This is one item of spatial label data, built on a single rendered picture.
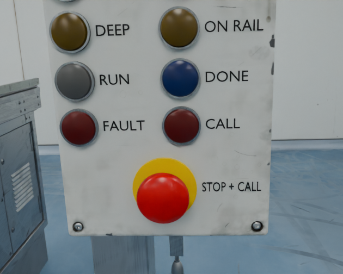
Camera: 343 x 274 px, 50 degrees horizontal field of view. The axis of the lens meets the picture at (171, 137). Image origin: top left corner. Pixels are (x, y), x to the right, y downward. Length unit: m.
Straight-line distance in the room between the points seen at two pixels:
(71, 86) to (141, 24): 0.07
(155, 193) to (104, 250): 0.15
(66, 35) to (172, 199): 0.14
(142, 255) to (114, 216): 0.10
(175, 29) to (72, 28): 0.07
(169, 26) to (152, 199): 0.13
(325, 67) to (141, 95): 3.79
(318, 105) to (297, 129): 0.32
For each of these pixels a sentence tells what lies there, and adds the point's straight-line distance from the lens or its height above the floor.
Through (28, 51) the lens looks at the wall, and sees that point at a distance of 4.11.
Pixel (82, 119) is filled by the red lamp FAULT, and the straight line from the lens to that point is 0.29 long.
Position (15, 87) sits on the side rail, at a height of 0.96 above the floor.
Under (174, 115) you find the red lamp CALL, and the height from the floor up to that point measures 1.06.
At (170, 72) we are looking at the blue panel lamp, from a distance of 0.27.
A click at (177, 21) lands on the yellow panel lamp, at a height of 1.13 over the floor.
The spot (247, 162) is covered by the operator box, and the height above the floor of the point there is 1.02.
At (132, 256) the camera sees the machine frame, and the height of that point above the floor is 0.90.
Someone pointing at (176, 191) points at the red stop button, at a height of 1.01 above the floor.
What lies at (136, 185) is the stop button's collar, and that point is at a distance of 0.30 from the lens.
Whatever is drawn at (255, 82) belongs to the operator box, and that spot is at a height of 1.08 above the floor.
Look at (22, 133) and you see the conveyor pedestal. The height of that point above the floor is 0.74.
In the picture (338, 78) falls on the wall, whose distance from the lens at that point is 4.10.
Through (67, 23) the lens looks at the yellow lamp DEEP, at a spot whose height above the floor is 1.13.
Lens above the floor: 1.11
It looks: 14 degrees down
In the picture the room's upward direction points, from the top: 2 degrees counter-clockwise
